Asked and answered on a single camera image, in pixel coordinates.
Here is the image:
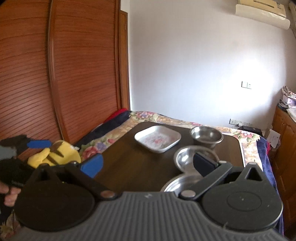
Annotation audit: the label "large steel bowl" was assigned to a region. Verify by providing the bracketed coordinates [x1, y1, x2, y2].
[161, 173, 203, 195]

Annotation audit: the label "medium steel bowl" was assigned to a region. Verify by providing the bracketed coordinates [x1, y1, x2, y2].
[173, 145, 220, 173]

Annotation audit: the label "wall light switch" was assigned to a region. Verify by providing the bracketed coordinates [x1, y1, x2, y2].
[241, 81, 252, 89]

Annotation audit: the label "small steel bowl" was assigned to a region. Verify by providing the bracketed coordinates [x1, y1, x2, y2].
[190, 126, 224, 149]

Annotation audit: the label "blue blanket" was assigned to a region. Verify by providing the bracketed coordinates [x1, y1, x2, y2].
[256, 137, 284, 236]

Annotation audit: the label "wall power strip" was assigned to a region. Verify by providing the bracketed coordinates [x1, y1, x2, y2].
[229, 119, 252, 127]

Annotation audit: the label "white paper bag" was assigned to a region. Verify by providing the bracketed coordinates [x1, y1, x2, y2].
[266, 129, 280, 148]

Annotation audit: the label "floral bed quilt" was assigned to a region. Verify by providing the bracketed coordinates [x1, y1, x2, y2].
[76, 111, 266, 173]

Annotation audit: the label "wooden louvered wardrobe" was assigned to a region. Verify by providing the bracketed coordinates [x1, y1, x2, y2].
[0, 0, 131, 160]

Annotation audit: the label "person's left hand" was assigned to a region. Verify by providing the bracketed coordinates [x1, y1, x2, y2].
[0, 182, 21, 207]

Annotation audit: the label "yellow plush toy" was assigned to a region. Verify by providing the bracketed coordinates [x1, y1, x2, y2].
[27, 140, 81, 168]

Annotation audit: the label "stack of folded fabrics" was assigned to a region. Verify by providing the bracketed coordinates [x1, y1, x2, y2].
[278, 86, 296, 110]

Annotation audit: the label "wooden low cabinet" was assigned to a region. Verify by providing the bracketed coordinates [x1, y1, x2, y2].
[271, 107, 296, 237]

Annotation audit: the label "floral white plate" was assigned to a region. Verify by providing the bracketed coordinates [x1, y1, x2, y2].
[134, 125, 182, 154]

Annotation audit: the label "red and dark folded clothes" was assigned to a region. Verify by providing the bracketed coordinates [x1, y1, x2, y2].
[74, 108, 130, 148]

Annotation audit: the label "wall air conditioner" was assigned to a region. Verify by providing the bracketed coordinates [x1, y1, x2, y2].
[235, 0, 294, 30]

